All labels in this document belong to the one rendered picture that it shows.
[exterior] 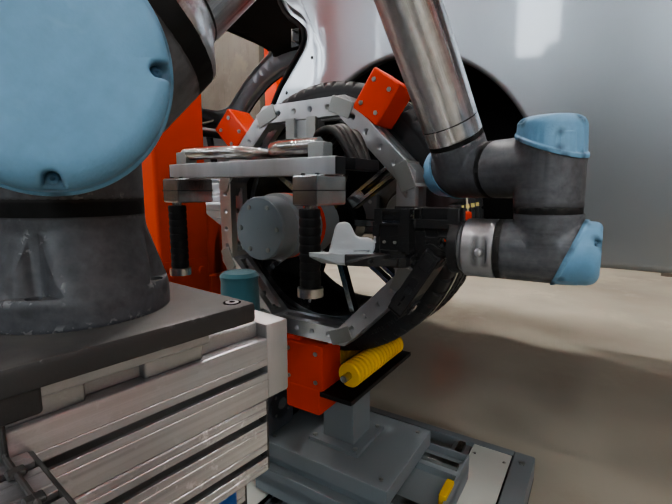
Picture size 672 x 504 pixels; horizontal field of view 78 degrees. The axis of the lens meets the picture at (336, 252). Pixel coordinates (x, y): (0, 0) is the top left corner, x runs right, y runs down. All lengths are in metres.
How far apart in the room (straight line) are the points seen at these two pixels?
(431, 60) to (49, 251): 0.44
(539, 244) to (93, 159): 0.44
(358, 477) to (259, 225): 0.67
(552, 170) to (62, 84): 0.44
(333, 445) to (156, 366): 0.88
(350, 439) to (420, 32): 1.01
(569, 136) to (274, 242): 0.53
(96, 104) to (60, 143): 0.02
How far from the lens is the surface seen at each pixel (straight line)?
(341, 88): 1.01
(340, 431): 1.25
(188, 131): 1.22
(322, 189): 0.67
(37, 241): 0.39
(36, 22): 0.24
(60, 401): 0.40
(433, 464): 1.33
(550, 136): 0.51
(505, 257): 0.52
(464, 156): 0.58
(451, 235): 0.54
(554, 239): 0.52
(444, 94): 0.56
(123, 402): 0.41
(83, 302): 0.37
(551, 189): 0.51
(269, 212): 0.82
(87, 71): 0.24
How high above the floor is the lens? 0.92
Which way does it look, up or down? 8 degrees down
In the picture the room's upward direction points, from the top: straight up
